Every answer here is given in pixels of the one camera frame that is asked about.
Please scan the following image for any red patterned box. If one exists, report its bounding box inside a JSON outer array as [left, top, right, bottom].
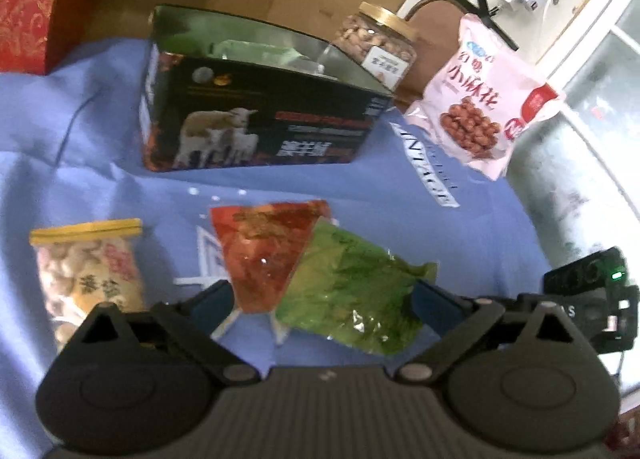
[[0, 0, 108, 76]]

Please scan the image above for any black tape strip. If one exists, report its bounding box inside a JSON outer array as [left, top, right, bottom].
[[470, 0, 521, 51]]

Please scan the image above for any black tin box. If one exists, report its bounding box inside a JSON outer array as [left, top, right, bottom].
[[140, 4, 396, 172]]

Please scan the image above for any blue printed bed sheet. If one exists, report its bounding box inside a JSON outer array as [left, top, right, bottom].
[[0, 36, 551, 459]]

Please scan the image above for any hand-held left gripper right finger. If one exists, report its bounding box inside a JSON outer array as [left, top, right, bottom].
[[397, 279, 596, 384]]

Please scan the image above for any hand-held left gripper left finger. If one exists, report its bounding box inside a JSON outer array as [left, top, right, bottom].
[[72, 280, 261, 385]]

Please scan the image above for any nut jar with yellow lid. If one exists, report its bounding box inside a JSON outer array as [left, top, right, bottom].
[[29, 219, 146, 350]]

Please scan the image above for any green snack packet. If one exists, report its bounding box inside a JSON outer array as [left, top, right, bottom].
[[275, 219, 438, 356]]

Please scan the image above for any brown chair back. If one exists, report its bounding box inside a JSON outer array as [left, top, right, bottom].
[[395, 0, 481, 110]]

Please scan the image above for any pink snack bag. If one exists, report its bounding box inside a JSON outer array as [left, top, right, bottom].
[[404, 13, 567, 181]]

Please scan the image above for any clear nut jar gold lid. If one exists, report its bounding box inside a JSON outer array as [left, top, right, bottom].
[[330, 2, 418, 92]]

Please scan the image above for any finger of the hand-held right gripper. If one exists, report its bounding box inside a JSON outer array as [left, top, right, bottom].
[[502, 291, 548, 315]]

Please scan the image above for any red snack packet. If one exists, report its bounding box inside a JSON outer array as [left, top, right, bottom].
[[210, 199, 331, 315]]

